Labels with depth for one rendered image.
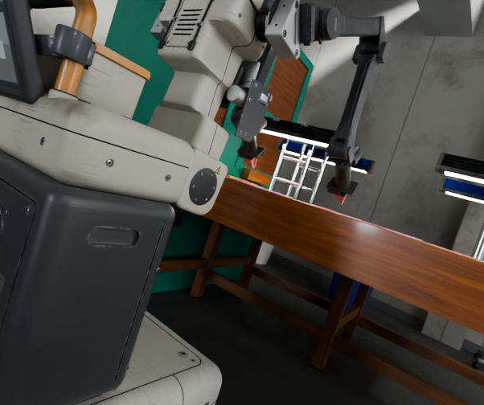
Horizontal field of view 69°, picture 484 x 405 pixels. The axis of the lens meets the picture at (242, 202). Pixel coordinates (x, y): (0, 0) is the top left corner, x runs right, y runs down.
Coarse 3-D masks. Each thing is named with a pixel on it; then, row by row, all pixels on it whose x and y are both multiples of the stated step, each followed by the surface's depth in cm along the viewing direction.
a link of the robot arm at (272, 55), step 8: (272, 48) 143; (264, 56) 142; (272, 56) 144; (264, 64) 141; (272, 64) 144; (264, 72) 141; (256, 80) 139; (264, 80) 142; (232, 112) 138; (240, 112) 135; (232, 120) 139
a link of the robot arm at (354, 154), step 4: (348, 148) 118; (352, 148) 119; (356, 148) 127; (348, 152) 117; (352, 152) 119; (356, 152) 127; (360, 152) 128; (348, 156) 118; (352, 156) 120; (356, 156) 126; (360, 156) 128; (332, 160) 124; (336, 160) 123; (340, 160) 122; (344, 160) 121; (348, 160) 119; (352, 160) 121; (356, 160) 126
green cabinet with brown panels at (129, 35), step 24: (120, 0) 186; (144, 0) 176; (120, 24) 183; (144, 24) 174; (120, 48) 181; (144, 48) 172; (168, 72) 161; (288, 72) 247; (144, 96) 168; (288, 96) 257; (144, 120) 166; (216, 120) 199; (288, 120) 268; (240, 144) 225; (264, 144) 250; (240, 168) 232; (264, 168) 260
